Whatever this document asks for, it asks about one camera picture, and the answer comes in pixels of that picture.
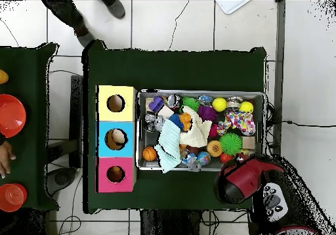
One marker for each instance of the person's hand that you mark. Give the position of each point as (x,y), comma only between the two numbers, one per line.
(5,157)

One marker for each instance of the orange plastic cup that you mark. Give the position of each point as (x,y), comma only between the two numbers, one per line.
(10,115)

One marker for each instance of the mint green cloth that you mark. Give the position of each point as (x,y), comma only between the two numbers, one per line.
(169,143)

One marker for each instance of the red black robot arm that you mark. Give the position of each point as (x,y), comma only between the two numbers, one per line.
(244,178)

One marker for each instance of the wooden box with three holes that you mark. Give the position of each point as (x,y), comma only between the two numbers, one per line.
(127,106)

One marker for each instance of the silver mesh bin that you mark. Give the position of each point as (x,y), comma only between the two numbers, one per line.
(149,140)

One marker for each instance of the yellow plastic toy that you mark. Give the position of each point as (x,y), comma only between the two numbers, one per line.
(3,77)

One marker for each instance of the green covered side table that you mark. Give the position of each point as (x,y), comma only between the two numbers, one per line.
(23,61)

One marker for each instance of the orange basketball toy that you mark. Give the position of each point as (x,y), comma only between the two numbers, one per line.
(149,153)

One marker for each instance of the person's leg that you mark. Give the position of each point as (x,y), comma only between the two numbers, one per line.
(63,9)
(116,9)

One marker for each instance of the dark green table cloth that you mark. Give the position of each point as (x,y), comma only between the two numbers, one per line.
(170,72)

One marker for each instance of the green spiky ball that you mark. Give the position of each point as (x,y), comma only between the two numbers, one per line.
(190,103)
(231,143)

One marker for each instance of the cream knitted cloth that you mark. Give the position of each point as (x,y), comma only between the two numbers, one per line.
(197,132)

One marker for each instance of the purple rubber toy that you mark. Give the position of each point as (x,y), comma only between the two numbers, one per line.
(207,112)

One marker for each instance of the hamburger squishy toy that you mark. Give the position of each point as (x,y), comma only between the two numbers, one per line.
(214,148)

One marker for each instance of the yellow ball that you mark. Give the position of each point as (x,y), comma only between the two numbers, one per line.
(246,107)
(219,104)

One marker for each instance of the polka dot cloth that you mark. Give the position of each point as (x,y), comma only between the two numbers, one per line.
(239,120)

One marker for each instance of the white tray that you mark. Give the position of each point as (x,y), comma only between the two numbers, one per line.
(231,5)

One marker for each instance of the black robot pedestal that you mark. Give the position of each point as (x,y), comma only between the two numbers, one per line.
(168,224)

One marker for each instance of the grey metal rail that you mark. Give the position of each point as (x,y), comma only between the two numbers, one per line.
(279,35)

